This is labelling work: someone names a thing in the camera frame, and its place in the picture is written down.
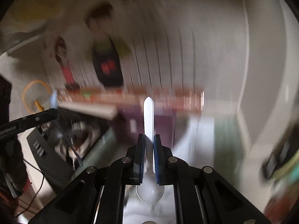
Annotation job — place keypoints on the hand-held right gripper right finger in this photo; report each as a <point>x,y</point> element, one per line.
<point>158,161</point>

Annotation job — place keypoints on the green white printed tablecloth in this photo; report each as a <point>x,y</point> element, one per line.
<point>205,140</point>

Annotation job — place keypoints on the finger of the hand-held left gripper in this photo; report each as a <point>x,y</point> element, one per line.
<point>70,148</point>
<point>35,119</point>

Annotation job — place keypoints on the red packet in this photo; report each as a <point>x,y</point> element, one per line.
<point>281,205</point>

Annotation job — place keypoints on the yellow blurred object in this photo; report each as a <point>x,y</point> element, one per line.
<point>37,7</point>

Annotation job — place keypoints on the purple box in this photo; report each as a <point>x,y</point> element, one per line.
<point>163,128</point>

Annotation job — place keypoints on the gas stove burner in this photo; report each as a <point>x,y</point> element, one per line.
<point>51,165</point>

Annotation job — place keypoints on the dark blurred object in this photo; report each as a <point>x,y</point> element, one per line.
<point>278,158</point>

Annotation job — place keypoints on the white plastic spoon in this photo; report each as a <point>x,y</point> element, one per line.
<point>148,116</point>

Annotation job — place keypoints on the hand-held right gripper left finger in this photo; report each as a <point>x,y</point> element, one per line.
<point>139,161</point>

